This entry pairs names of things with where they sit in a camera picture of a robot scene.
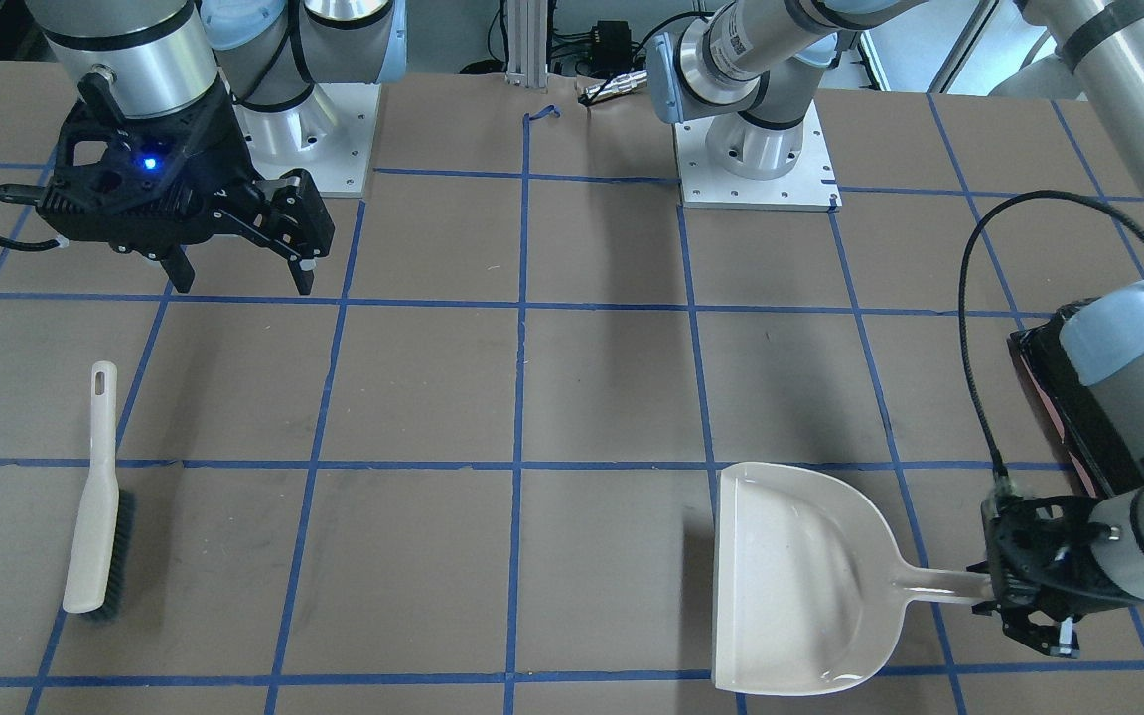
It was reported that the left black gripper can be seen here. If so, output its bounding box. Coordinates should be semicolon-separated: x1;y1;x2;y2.
968;493;1125;659

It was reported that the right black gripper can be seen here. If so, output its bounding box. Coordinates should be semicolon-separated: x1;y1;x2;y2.
35;71;336;297

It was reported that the beige plastic dustpan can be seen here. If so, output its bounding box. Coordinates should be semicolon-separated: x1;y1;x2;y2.
712;462;988;697

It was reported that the beige hand brush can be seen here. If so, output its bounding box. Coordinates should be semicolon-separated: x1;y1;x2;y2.
61;360;136;623

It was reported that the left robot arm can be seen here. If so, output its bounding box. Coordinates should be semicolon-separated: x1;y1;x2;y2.
713;1;1144;696

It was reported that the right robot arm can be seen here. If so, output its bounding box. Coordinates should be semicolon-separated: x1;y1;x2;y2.
27;1;407;295

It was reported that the black lined trash bin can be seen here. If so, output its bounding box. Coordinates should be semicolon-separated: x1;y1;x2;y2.
1004;302;1127;499

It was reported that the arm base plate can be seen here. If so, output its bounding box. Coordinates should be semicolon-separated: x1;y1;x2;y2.
235;84;382;199
673;103;843;213

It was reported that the aluminium frame post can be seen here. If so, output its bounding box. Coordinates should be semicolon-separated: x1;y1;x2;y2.
502;0;550;93

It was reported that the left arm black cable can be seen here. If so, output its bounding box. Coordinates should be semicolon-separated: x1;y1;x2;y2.
959;190;1144;488

